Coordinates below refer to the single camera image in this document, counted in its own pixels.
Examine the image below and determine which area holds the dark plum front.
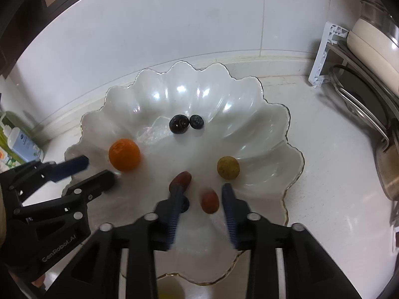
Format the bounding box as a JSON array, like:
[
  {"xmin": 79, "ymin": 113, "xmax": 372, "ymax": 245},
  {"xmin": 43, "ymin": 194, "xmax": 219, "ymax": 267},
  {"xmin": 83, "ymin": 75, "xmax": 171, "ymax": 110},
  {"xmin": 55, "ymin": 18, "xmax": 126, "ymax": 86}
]
[{"xmin": 181, "ymin": 196, "xmax": 190, "ymax": 213}]

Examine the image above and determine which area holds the person's left hand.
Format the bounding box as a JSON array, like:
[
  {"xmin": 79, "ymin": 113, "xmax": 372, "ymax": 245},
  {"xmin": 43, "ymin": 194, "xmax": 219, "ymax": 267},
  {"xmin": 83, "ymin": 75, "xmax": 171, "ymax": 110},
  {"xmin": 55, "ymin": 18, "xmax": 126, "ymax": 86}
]
[{"xmin": 0, "ymin": 190, "xmax": 7, "ymax": 246}]

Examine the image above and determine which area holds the white pump soap bottle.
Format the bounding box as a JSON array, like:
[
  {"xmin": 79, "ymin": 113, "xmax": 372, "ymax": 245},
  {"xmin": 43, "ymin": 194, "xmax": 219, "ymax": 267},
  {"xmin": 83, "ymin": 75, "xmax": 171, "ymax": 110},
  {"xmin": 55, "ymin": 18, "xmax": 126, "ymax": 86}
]
[{"xmin": 1, "ymin": 124, "xmax": 44, "ymax": 163}]

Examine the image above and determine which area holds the green dish soap bottle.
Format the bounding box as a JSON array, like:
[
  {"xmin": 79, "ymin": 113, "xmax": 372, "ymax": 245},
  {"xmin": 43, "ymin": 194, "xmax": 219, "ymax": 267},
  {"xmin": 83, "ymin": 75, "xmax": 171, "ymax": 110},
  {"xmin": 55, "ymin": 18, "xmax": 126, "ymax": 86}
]
[{"xmin": 1, "ymin": 112, "xmax": 26, "ymax": 173}]

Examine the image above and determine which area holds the orange tangerine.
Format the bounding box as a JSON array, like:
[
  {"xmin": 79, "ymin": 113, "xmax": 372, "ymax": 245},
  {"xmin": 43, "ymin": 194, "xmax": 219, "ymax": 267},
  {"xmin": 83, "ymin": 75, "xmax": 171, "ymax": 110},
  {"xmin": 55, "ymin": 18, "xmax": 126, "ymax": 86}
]
[{"xmin": 108, "ymin": 138, "xmax": 141, "ymax": 172}]

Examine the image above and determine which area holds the yellow-brown longan in bowl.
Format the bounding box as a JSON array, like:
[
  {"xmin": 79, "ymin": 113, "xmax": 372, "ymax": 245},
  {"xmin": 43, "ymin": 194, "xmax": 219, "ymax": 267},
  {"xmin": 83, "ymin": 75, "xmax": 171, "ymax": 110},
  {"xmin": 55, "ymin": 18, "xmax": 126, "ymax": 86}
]
[{"xmin": 216, "ymin": 156, "xmax": 240, "ymax": 180}]

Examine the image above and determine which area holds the steel pot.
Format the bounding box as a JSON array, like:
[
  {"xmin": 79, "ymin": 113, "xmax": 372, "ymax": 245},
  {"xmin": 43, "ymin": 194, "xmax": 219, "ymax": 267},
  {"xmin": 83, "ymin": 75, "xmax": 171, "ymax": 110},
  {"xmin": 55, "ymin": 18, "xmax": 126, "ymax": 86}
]
[{"xmin": 375, "ymin": 140, "xmax": 399, "ymax": 201}]

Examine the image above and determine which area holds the white scalloped fruit bowl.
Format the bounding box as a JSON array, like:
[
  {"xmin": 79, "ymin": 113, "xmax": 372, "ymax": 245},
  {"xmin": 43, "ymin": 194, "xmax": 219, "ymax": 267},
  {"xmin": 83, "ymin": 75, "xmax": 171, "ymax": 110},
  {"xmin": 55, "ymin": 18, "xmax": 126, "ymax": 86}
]
[{"xmin": 64, "ymin": 62, "xmax": 304, "ymax": 285}]

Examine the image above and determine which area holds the glass pan lid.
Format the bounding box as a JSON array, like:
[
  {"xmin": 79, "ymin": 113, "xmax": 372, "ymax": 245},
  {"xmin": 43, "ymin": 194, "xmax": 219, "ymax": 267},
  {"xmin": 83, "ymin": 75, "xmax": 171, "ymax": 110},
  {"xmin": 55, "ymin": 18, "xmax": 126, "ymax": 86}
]
[{"xmin": 328, "ymin": 64, "xmax": 391, "ymax": 152}]

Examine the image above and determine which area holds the white metal shelf rack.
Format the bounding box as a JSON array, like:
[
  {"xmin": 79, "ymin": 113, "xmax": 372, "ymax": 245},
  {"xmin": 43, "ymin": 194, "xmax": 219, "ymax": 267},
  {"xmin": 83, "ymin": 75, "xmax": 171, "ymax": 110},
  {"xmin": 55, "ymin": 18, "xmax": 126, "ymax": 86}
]
[{"xmin": 308, "ymin": 20, "xmax": 399, "ymax": 138}]

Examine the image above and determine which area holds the cream pot with glass lid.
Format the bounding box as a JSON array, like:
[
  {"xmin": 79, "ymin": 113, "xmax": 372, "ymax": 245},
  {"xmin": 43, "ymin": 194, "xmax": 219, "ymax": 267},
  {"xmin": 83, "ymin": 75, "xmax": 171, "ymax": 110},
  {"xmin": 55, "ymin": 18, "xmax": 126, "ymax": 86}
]
[{"xmin": 347, "ymin": 0, "xmax": 398, "ymax": 95}]

